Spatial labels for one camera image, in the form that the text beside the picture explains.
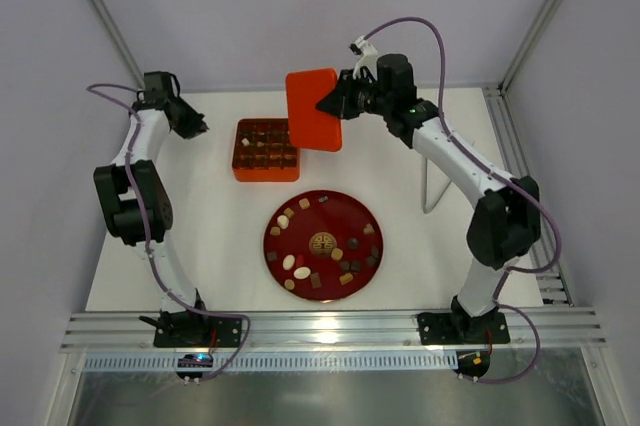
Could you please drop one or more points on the tan scalloped round chocolate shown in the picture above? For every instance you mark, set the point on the tan scalloped round chocolate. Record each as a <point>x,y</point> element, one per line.
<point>336,254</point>

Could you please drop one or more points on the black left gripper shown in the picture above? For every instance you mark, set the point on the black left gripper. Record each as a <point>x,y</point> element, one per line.
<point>187,120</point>

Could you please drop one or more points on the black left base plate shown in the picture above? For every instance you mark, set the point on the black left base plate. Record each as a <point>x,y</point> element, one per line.
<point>227,333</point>

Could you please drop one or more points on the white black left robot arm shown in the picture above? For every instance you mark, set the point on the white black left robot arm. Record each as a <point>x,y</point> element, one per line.
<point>135,204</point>

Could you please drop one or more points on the white oval chocolate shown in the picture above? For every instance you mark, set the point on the white oval chocolate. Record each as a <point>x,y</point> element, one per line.
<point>302,273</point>

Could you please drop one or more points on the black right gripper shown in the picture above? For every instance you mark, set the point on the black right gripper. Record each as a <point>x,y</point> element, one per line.
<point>347,96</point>

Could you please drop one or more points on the cream round chocolate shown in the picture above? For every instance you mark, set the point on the cream round chocolate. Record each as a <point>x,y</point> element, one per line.
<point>283,221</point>

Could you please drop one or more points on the orange compartment chocolate box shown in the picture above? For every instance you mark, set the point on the orange compartment chocolate box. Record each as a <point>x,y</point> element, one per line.
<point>278,161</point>

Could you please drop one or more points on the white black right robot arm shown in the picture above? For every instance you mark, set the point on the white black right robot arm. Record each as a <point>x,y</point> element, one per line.
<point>505,221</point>

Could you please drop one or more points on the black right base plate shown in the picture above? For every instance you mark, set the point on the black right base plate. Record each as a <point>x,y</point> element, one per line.
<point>450,328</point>

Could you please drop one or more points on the tan square chocolate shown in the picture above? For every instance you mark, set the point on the tan square chocolate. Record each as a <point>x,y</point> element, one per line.
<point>304,203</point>

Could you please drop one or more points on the round red plate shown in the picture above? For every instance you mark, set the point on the round red plate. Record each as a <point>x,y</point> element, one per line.
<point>314,233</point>

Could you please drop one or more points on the grey perforated cable tray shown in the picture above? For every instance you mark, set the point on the grey perforated cable tray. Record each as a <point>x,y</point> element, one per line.
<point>279,361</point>

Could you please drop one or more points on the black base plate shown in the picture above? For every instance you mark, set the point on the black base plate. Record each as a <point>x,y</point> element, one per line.
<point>227,333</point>
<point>450,328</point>

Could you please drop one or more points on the tan bar chocolate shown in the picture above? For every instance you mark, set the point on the tan bar chocolate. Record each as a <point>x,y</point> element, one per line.
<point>345,278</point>

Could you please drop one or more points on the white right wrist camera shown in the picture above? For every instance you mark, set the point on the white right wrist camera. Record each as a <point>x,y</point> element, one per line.
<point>367,56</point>

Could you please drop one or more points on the brown rectangular chocolate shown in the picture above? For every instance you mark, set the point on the brown rectangular chocolate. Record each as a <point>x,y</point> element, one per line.
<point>315,281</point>

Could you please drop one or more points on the dark flower chocolate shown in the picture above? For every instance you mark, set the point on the dark flower chocolate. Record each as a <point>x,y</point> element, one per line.
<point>353,244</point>

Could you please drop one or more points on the orange box lid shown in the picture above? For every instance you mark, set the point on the orange box lid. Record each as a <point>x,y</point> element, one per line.
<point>310,128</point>

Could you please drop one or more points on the aluminium mounting rail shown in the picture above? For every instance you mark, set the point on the aluminium mounting rail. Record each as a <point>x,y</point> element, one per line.
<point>110,331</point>

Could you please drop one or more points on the metal tongs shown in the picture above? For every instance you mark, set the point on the metal tongs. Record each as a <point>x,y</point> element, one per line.
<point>434,183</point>

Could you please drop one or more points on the tan heart chocolate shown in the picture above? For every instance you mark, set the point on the tan heart chocolate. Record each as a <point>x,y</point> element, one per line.
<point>369,229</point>

